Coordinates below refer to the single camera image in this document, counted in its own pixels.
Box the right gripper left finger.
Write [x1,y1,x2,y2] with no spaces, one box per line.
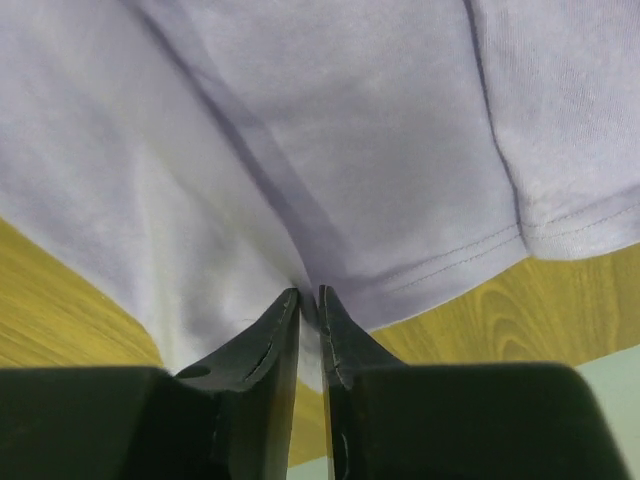
[176,289,300,479]

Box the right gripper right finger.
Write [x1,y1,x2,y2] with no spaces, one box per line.
[318,285,405,479]

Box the lavender t shirt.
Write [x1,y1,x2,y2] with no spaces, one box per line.
[1,1,639,371]

